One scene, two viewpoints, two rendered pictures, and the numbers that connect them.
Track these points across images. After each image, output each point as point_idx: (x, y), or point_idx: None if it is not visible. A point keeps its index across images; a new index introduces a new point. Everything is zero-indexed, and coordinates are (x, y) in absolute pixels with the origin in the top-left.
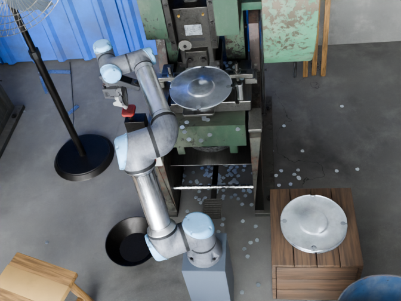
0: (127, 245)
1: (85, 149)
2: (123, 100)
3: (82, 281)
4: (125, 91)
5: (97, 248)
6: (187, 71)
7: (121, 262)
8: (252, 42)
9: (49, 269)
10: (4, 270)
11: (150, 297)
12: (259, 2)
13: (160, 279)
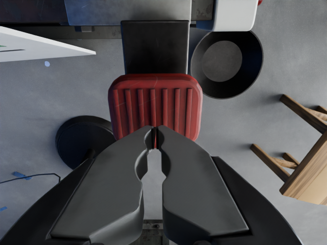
0: (218, 72)
1: (83, 150)
2: (256, 215)
3: (255, 113)
4: (75, 220)
5: (217, 106)
6: None
7: (248, 75)
8: None
9: (320, 157)
10: (303, 200)
11: (292, 31)
12: None
13: (272, 21)
